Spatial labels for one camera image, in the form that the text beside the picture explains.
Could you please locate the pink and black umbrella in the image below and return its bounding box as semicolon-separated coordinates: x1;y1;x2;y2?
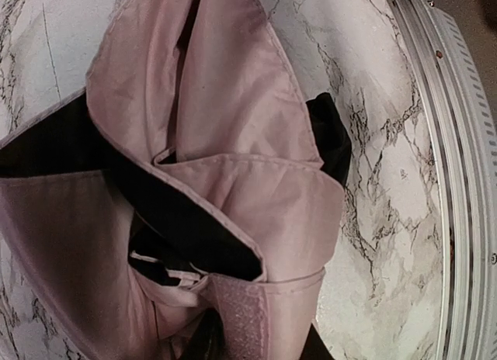
1;0;352;359

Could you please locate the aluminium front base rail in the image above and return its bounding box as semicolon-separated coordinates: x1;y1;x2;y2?
388;0;496;359

